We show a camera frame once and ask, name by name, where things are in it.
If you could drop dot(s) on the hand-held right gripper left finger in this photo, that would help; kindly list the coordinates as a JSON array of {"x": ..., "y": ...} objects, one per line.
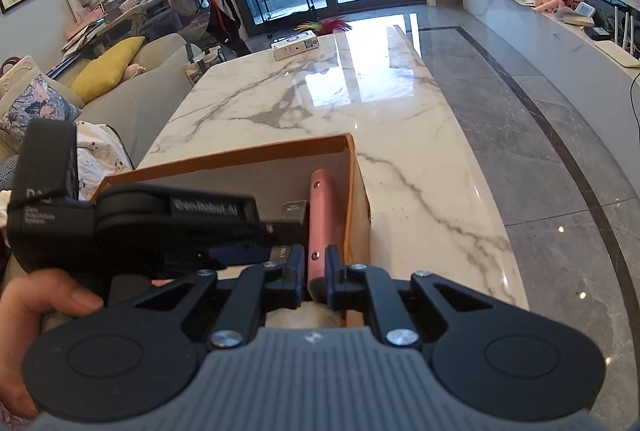
[{"x": 292, "y": 276}]

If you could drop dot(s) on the floral pillow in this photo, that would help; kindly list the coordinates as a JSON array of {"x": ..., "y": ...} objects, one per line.
[{"x": 35, "y": 111}]

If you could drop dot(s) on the grey sofa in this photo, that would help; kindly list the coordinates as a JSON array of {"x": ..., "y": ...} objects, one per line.
[{"x": 155, "y": 76}]

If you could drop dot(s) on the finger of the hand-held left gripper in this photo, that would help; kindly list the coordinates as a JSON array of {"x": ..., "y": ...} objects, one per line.
[
  {"x": 240, "y": 254},
  {"x": 269, "y": 232}
]

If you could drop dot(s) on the cluttered study desk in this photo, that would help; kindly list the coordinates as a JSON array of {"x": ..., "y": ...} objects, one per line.
[{"x": 120, "y": 18}]

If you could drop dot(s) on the small black box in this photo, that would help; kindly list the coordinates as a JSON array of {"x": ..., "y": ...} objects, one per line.
[{"x": 596, "y": 33}]

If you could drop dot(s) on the printed white blanket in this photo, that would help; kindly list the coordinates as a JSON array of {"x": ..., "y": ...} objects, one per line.
[{"x": 100, "y": 156}]

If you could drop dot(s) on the orange cardboard box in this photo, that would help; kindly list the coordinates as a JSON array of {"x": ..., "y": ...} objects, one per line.
[{"x": 361, "y": 231}]

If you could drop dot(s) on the yellow pillow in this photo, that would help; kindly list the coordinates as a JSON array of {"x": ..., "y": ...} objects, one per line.
[{"x": 107, "y": 68}]

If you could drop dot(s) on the white router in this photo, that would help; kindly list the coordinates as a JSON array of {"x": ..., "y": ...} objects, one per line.
[{"x": 620, "y": 56}]

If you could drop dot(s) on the white marble TV console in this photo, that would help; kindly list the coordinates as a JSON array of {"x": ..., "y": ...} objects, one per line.
[{"x": 525, "y": 31}]

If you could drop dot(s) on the small white display device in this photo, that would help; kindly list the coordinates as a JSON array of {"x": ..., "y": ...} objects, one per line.
[{"x": 585, "y": 11}]

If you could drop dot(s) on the colourful feather toy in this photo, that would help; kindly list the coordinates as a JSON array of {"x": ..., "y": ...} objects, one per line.
[{"x": 325, "y": 25}]

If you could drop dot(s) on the small pink plush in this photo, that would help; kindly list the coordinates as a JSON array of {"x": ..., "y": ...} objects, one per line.
[{"x": 134, "y": 71}]

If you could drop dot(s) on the pink toy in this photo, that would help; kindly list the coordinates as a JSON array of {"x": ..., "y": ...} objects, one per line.
[{"x": 545, "y": 2}]

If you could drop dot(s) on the black red bag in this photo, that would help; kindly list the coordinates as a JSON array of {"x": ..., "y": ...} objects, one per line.
[{"x": 222, "y": 23}]

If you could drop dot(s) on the small gift bag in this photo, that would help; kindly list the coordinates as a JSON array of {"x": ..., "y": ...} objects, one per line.
[{"x": 200, "y": 68}]

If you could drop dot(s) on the small white box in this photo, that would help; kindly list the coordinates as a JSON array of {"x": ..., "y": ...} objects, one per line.
[{"x": 295, "y": 45}]

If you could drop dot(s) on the person's left hand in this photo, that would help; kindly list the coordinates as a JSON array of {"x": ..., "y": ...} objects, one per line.
[{"x": 45, "y": 296}]

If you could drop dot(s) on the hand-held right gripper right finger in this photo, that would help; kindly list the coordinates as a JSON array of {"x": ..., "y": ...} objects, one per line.
[{"x": 334, "y": 276}]

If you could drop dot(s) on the pink notebook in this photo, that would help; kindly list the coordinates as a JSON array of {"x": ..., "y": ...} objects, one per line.
[{"x": 325, "y": 211}]

